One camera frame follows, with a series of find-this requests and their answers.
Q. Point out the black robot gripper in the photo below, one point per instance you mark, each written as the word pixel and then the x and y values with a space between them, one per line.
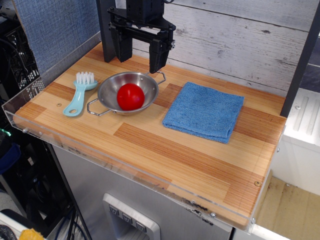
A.
pixel 142 14

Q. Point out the steel bowl with wire handles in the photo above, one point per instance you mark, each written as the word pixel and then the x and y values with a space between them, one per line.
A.
pixel 108 90

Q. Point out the light blue dish brush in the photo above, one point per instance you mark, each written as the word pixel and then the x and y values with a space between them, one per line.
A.
pixel 84 81

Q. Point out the folded blue towel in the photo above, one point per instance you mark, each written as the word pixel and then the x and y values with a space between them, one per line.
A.
pixel 204 112

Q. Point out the red tomato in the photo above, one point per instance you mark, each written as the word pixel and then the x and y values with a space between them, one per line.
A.
pixel 130 97

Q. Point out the black plastic crate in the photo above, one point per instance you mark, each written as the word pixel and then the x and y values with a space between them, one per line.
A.
pixel 21 62

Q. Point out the stainless steel cabinet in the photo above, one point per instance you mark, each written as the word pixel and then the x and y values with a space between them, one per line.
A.
pixel 88 183

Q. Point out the white ridged block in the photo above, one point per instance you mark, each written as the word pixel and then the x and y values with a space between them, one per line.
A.
pixel 303 122

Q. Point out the clear acrylic table guard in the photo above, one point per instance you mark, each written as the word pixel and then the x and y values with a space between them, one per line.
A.
pixel 224 182

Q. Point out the dark grey right post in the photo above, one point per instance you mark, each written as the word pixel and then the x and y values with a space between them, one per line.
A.
pixel 302 63

